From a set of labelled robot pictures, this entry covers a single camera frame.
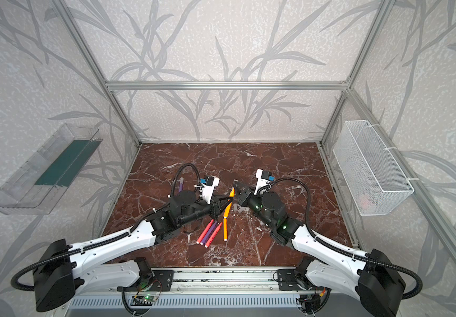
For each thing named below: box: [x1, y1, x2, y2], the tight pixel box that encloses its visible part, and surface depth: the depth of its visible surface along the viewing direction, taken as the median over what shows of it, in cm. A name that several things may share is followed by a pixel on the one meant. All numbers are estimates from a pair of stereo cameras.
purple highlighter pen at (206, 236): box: [200, 220, 218, 246], surface depth 86 cm
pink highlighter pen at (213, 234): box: [204, 221, 223, 249], surface depth 86 cm
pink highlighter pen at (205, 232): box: [196, 219, 215, 245], surface depth 86 cm
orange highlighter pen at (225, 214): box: [222, 186, 235, 228], surface depth 73 cm
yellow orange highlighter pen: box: [222, 215, 228, 242], surface depth 88 cm
